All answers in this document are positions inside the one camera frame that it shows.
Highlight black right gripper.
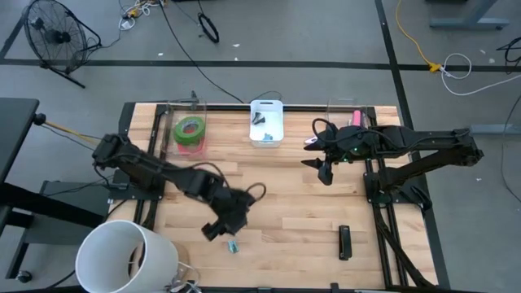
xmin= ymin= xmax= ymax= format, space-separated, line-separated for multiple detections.
xmin=300 ymin=125 xmax=370 ymax=186

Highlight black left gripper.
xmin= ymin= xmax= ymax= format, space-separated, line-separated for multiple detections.
xmin=202 ymin=190 xmax=250 ymax=242

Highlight red tape roll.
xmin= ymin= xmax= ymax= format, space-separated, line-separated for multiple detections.
xmin=177 ymin=137 xmax=207 ymax=158

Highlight black stapler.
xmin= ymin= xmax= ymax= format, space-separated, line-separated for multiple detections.
xmin=338 ymin=225 xmax=352 ymax=261

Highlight clear plastic bin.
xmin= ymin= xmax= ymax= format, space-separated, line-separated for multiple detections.
xmin=164 ymin=97 xmax=208 ymax=160
xmin=326 ymin=96 xmax=367 ymax=154

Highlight white plastic bin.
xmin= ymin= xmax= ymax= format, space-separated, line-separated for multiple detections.
xmin=248 ymin=99 xmax=285 ymax=148

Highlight white cylinder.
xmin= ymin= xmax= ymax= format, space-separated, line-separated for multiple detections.
xmin=75 ymin=219 xmax=180 ymax=293

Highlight black corner plate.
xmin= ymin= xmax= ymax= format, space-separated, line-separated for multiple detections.
xmin=117 ymin=101 xmax=137 ymax=142

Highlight grey desk foot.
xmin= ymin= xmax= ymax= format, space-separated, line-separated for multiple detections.
xmin=429 ymin=0 xmax=510 ymax=31
xmin=466 ymin=123 xmax=521 ymax=137

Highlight black desk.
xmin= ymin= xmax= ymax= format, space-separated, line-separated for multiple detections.
xmin=0 ymin=97 xmax=111 ymax=282

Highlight black floor fan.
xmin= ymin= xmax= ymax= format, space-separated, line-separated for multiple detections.
xmin=22 ymin=0 xmax=103 ymax=90

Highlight black metal rig frame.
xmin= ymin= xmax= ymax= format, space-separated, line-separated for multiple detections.
xmin=134 ymin=103 xmax=432 ymax=288

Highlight black cable bundle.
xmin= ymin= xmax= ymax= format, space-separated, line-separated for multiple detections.
xmin=372 ymin=201 xmax=435 ymax=288

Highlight yellow floor cable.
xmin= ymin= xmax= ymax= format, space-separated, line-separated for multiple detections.
xmin=394 ymin=0 xmax=444 ymax=73

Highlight white floor cable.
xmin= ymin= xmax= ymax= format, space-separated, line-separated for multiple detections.
xmin=440 ymin=52 xmax=521 ymax=98

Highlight long black floor cable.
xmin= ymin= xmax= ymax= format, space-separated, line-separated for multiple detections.
xmin=157 ymin=0 xmax=246 ymax=104

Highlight coiled black cable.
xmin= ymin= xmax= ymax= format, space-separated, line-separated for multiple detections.
xmin=196 ymin=11 xmax=221 ymax=45

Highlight thin yellow cable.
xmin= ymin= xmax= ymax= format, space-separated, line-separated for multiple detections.
xmin=40 ymin=120 xmax=103 ymax=147

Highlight looped black cable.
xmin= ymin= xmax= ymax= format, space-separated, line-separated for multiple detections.
xmin=495 ymin=35 xmax=521 ymax=75

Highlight tangle of cables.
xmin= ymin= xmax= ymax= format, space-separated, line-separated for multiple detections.
xmin=116 ymin=0 xmax=164 ymax=32

